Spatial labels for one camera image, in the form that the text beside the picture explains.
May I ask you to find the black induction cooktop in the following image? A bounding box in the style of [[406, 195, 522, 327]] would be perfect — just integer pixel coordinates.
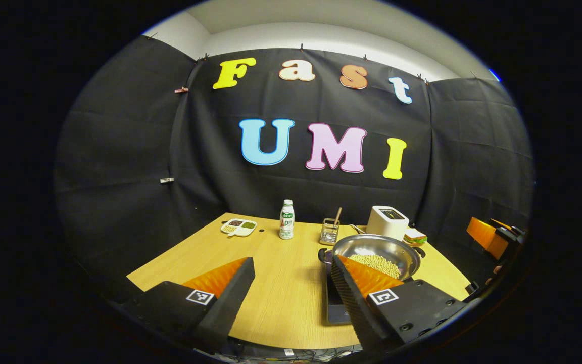
[[325, 263, 415, 325]]

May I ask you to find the white drink bottle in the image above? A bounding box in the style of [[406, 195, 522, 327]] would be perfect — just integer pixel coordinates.
[[279, 199, 295, 240]]

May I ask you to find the white divided bean dish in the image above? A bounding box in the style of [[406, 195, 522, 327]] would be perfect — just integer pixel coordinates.
[[220, 218, 258, 237]]

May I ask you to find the metal wire utensil holder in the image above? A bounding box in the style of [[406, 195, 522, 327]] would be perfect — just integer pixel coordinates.
[[320, 218, 341, 246]]

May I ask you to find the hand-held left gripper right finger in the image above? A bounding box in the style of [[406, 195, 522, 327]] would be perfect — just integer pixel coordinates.
[[330, 254, 468, 349]]

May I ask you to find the pile of soybeans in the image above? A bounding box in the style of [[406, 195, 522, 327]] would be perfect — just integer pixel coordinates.
[[348, 254, 402, 280]]

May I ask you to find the white toaster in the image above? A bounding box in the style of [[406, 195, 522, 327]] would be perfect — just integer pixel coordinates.
[[366, 205, 410, 241]]

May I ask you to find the stainless steel pot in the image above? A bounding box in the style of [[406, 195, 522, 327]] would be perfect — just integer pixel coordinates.
[[318, 234, 426, 282]]

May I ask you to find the sandwich with lettuce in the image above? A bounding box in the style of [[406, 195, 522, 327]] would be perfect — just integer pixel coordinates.
[[404, 227, 428, 246]]

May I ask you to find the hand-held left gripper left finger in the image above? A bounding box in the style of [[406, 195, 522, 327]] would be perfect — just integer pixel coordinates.
[[119, 257, 256, 354]]

